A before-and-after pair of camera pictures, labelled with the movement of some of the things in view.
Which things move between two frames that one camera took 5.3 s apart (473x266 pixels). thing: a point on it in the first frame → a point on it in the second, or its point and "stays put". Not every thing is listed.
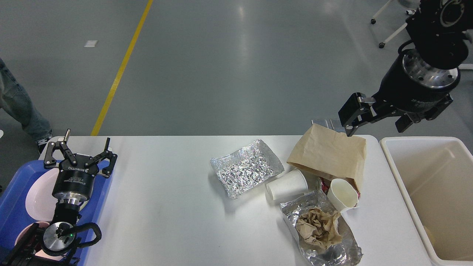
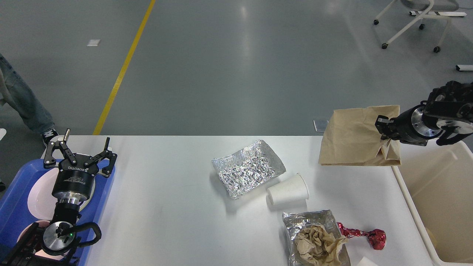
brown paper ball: x=319 y=228 → x=316 y=248
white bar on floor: x=466 y=66 stays put
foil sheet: x=311 y=253 → x=295 y=221
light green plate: x=85 y=202 stays put
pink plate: x=40 y=203 stays put
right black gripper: x=413 y=86 → x=408 y=126
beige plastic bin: x=434 y=175 stays put
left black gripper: x=74 y=184 stays put
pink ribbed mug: x=38 y=250 stays put
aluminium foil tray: x=240 y=171 stays put
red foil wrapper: x=326 y=184 → x=377 y=237
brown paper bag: x=326 y=152 → x=351 y=137
